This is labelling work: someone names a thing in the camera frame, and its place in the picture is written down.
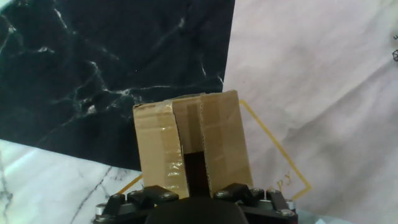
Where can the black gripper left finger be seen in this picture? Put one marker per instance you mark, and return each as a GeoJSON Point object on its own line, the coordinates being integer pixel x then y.
{"type": "Point", "coordinates": [124, 208]}

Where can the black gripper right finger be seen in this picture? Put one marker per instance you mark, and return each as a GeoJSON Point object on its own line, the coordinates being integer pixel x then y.
{"type": "Point", "coordinates": [273, 211]}

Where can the brown cardboard box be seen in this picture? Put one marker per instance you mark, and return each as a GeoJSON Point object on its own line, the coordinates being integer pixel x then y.
{"type": "Point", "coordinates": [224, 140]}

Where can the marble pink black cloth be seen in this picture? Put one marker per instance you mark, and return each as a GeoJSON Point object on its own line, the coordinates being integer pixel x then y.
{"type": "Point", "coordinates": [311, 93]}

